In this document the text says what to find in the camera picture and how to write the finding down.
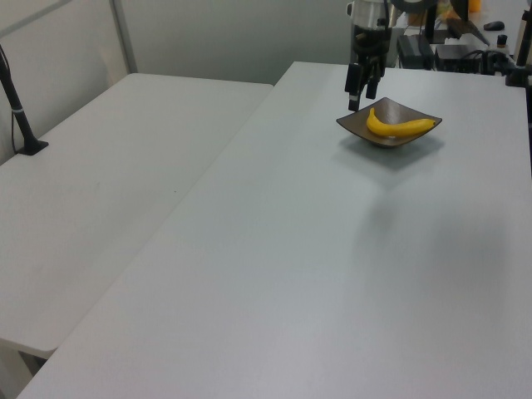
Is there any black clamp stand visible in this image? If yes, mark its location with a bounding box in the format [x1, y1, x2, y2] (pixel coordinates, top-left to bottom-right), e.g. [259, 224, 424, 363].
[505, 0, 532, 87]

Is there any yellow banana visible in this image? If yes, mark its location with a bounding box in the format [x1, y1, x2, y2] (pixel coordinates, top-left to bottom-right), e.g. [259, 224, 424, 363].
[366, 107, 438, 138]

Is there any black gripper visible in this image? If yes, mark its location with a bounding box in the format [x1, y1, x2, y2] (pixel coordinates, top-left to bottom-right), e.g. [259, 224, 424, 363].
[344, 24, 391, 111]

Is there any black vertical pole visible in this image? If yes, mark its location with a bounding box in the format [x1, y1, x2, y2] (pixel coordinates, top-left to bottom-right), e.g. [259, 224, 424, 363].
[423, 0, 438, 43]

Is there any grey partition frame post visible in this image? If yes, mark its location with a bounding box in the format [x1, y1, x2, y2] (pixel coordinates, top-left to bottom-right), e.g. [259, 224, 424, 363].
[109, 0, 139, 76]

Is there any brown square ceramic plate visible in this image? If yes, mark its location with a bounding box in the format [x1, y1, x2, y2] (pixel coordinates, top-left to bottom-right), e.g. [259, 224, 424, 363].
[335, 96, 443, 150]

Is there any black electronics box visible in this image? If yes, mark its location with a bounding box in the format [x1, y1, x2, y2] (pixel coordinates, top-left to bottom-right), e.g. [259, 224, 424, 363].
[397, 34, 436, 70]

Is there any black camera stand pole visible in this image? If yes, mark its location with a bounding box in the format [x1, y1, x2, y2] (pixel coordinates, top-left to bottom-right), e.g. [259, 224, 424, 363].
[0, 43, 50, 157]

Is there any flat black device box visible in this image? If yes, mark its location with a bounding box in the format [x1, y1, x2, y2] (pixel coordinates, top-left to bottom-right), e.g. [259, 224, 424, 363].
[434, 43, 486, 75]

